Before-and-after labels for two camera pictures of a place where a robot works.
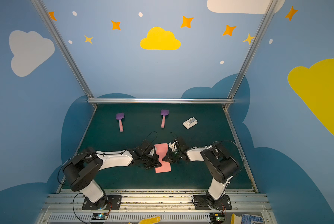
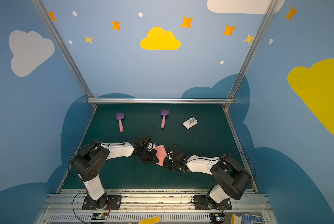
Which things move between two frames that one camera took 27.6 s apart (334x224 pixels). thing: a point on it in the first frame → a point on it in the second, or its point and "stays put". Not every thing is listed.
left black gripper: [152, 159] → [149, 154]
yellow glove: [150, 220] stays put
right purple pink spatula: [164, 112] stays put
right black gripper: [170, 156] → [171, 157]
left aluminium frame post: [51, 26] stays put
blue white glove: [245, 219] stays put
